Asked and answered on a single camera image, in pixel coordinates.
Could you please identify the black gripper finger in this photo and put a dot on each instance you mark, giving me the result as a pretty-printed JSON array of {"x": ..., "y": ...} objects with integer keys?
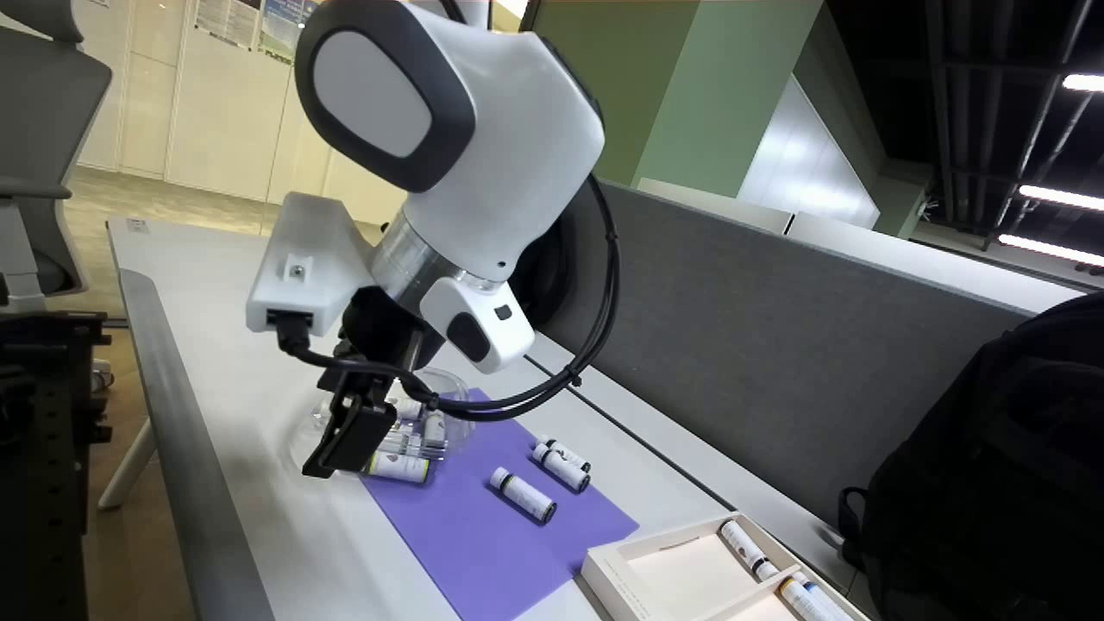
[
  {"x": 380, "y": 424},
  {"x": 334, "y": 443}
]

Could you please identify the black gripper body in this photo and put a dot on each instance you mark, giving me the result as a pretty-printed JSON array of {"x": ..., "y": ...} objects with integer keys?
[{"x": 380, "y": 333}]

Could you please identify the clear plastic clamshell container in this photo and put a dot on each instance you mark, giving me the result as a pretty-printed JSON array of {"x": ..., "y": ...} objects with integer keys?
[{"x": 301, "y": 431}]

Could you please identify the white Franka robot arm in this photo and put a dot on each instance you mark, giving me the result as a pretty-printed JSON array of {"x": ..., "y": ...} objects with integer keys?
[{"x": 496, "y": 140}]

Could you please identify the dark-cap white bottle green bands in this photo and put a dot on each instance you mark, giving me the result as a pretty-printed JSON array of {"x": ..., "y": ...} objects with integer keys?
[{"x": 402, "y": 468}]

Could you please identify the purple rectangular mat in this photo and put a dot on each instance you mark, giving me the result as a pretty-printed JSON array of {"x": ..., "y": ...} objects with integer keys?
[{"x": 496, "y": 554}]

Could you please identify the small black backpack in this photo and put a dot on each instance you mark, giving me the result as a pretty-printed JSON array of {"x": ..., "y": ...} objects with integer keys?
[{"x": 549, "y": 271}]

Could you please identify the battery on mat right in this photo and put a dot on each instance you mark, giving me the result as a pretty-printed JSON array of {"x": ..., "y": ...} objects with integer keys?
[{"x": 576, "y": 461}]

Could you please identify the white table leg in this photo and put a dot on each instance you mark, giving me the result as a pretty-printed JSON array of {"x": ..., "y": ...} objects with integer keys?
[{"x": 126, "y": 468}]

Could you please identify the black metal stand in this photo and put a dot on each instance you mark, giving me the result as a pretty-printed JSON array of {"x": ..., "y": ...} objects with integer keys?
[{"x": 41, "y": 461}]

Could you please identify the white compartment tray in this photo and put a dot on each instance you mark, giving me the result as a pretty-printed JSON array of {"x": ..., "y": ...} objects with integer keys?
[{"x": 669, "y": 572}]

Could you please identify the grey desk partition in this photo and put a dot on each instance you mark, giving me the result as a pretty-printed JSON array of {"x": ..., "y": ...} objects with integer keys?
[{"x": 762, "y": 323}]

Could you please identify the green pillar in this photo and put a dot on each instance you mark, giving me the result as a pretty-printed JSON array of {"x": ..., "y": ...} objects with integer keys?
[{"x": 691, "y": 87}]

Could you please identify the grey office chair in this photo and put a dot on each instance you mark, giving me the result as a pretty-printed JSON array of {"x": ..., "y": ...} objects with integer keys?
[{"x": 41, "y": 103}]

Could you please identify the large black backpack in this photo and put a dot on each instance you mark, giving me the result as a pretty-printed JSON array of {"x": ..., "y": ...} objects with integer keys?
[{"x": 1003, "y": 484}]

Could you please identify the ceiling light strip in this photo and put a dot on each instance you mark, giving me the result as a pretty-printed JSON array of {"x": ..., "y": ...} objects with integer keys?
[
  {"x": 1085, "y": 83},
  {"x": 1052, "y": 248},
  {"x": 1060, "y": 196}
]

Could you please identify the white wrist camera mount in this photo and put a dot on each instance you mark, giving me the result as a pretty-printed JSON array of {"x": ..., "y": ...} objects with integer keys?
[{"x": 301, "y": 271}]

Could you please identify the blue white wall poster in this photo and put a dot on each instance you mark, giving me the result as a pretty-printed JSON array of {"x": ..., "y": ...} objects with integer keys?
[{"x": 280, "y": 29}]

